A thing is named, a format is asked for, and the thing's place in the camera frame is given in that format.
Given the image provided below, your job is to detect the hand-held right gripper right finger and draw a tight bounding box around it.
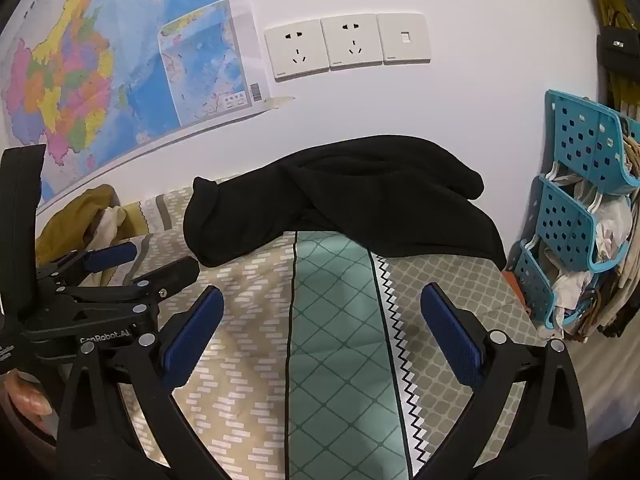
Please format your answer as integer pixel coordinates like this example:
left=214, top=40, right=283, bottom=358
left=420, top=282, right=590, bottom=480

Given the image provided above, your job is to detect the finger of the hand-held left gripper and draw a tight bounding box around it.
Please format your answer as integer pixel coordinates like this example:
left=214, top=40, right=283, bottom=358
left=47, top=241, right=139, bottom=286
left=100, top=256, right=201, bottom=311

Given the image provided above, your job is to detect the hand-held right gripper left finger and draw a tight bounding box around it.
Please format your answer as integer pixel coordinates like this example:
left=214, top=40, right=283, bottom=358
left=56, top=285, right=226, bottom=480

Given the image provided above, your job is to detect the black garment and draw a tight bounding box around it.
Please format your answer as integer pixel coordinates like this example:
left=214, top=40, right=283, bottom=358
left=183, top=135, right=508, bottom=271

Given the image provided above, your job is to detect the person's left hand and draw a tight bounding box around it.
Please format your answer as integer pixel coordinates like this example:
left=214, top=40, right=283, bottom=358
left=7, top=372, right=53, bottom=418

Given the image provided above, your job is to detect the white garment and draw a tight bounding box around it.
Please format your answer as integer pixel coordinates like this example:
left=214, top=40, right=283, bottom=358
left=92, top=205, right=128, bottom=251

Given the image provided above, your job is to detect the mustard garment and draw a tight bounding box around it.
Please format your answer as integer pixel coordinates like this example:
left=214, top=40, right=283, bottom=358
left=35, top=184, right=126, bottom=266

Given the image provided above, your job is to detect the orange item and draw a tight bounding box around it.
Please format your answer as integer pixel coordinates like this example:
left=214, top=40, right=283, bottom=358
left=502, top=270, right=526, bottom=311

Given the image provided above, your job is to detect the blue perforated hanging basket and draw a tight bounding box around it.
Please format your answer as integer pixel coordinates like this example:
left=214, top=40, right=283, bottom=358
left=512, top=240, right=596, bottom=333
left=545, top=89, right=640, bottom=196
left=530, top=174, right=633, bottom=271

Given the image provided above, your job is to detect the patterned bed sheet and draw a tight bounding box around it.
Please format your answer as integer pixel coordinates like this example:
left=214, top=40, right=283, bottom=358
left=35, top=180, right=551, bottom=480

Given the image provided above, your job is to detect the white crumpled cloth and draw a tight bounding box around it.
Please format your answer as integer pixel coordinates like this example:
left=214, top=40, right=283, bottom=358
left=550, top=255, right=621, bottom=341
left=592, top=195, right=633, bottom=261

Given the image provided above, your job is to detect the beige cloth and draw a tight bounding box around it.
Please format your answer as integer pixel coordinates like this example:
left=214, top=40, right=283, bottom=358
left=620, top=132, right=640, bottom=181

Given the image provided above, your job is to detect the black bag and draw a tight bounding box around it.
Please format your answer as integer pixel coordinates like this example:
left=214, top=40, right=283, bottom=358
left=597, top=27, right=640, bottom=78

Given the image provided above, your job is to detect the yellow hanging clothing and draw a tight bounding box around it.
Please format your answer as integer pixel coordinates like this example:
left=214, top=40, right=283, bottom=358
left=595, top=0, right=640, bottom=111

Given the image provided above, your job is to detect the colourful wall map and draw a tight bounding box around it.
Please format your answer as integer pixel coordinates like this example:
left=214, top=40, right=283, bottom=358
left=0, top=0, right=273, bottom=211

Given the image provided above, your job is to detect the white wall power socket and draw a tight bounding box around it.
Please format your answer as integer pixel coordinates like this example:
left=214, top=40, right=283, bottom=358
left=320, top=14, right=385, bottom=71
left=264, top=19, right=331, bottom=82

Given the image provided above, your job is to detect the white wall data socket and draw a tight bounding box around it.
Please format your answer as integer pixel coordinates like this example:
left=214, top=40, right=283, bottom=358
left=376, top=11, right=432, bottom=65

